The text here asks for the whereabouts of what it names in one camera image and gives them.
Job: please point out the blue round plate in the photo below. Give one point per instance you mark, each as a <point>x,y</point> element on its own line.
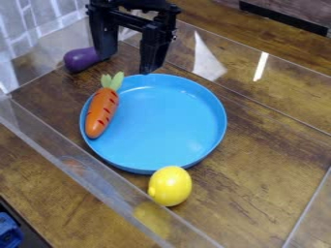
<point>168,124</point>

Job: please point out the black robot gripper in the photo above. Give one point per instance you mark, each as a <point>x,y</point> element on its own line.
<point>110,13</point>

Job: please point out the yellow toy lemon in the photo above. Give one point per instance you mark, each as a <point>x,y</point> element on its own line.
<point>169,186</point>

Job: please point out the blue object at corner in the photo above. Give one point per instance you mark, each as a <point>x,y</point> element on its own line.
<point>10,234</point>

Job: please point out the purple toy eggplant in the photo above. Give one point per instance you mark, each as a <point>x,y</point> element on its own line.
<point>80,59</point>

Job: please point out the clear acrylic enclosure wall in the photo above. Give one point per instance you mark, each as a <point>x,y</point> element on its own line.
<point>260,189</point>

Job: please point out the orange toy carrot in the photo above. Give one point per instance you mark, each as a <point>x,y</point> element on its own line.
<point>102,105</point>

